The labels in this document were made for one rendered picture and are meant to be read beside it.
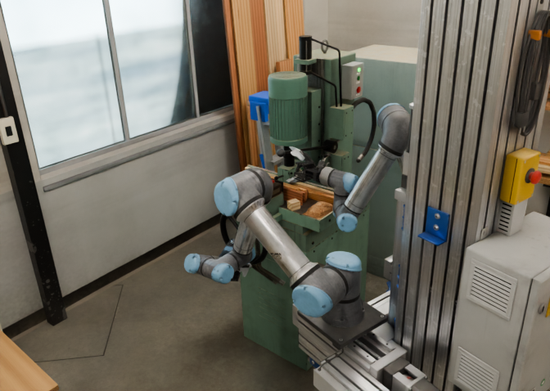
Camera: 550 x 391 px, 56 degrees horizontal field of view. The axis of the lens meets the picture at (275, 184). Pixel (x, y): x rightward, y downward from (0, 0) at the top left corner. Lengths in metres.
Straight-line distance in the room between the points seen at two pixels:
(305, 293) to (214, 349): 1.44
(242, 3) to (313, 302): 2.59
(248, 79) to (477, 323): 2.70
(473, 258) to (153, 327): 2.14
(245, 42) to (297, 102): 1.56
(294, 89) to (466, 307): 1.19
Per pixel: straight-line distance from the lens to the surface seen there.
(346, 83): 2.48
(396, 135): 1.85
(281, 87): 2.26
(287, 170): 2.41
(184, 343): 3.03
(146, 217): 3.60
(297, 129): 2.32
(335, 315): 1.77
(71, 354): 3.15
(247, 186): 1.67
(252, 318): 2.87
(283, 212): 2.35
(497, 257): 1.45
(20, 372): 2.30
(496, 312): 1.50
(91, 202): 3.31
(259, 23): 3.94
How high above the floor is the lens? 1.96
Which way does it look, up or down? 24 degrees down
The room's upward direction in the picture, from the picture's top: 2 degrees counter-clockwise
